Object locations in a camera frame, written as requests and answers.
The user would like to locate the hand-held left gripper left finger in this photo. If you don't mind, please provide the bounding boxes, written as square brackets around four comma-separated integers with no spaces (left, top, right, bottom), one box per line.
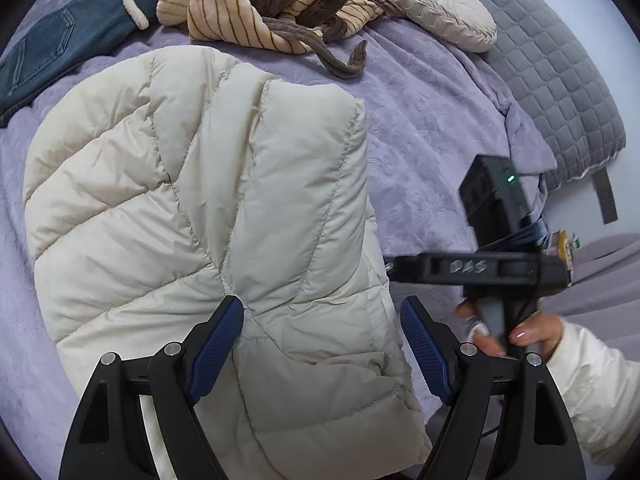
[59,295,245,480]

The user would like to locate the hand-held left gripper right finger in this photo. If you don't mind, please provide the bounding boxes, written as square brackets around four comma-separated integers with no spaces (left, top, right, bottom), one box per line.
[399,295,587,480]

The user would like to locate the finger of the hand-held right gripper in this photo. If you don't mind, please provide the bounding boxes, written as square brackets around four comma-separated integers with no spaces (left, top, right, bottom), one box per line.
[382,253,441,285]

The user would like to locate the cream puffer jacket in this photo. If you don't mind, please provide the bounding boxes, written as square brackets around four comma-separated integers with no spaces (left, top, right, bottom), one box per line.
[22,46,434,480]

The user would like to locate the person's right forearm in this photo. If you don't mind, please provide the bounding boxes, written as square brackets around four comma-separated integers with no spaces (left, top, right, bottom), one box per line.
[546,317,640,467]

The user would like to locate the person's right hand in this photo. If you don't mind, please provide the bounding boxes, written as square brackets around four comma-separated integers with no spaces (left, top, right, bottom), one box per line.
[454,299,565,361]

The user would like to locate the purple plush blanket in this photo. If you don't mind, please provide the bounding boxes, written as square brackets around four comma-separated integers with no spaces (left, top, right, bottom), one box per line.
[0,0,640,480]

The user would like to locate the grey quilted bedspread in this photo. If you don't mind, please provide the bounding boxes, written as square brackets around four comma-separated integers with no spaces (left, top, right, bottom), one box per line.
[400,0,629,194]

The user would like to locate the cream textured pillow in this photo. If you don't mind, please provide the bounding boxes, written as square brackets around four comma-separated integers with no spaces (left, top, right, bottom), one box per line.
[377,0,499,55]

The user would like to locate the beige brown striped fleece garment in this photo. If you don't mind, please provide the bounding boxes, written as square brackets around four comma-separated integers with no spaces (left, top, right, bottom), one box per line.
[150,0,401,80]

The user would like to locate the blue jeans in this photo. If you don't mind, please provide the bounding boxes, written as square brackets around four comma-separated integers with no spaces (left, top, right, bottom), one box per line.
[0,0,162,128]

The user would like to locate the grey strap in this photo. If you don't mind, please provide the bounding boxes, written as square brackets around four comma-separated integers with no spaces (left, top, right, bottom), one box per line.
[592,167,620,225]

